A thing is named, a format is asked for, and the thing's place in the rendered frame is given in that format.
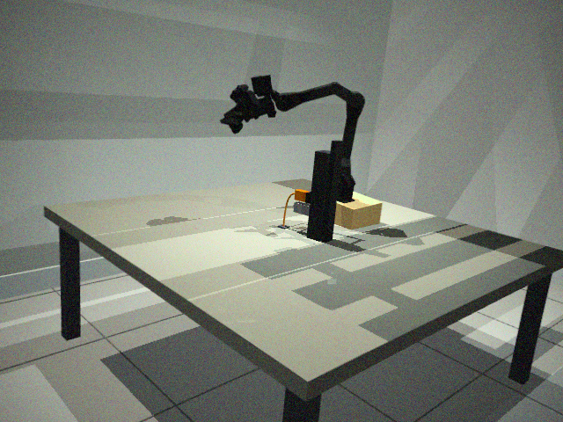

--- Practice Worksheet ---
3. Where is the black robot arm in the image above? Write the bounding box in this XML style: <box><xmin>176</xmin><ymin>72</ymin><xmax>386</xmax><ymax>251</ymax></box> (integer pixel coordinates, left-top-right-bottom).
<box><xmin>230</xmin><ymin>75</ymin><xmax>365</xmax><ymax>203</ymax></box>

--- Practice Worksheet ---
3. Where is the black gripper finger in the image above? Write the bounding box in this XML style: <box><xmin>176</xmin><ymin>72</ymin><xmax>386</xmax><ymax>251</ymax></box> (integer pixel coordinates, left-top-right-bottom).
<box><xmin>220</xmin><ymin>118</ymin><xmax>240</xmax><ymax>128</ymax></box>
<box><xmin>224</xmin><ymin>98</ymin><xmax>249</xmax><ymax>118</ymax></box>

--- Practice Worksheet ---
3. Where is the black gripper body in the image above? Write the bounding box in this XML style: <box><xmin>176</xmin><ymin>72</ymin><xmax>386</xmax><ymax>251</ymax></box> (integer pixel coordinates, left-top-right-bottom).
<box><xmin>230</xmin><ymin>90</ymin><xmax>264</xmax><ymax>134</ymax></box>

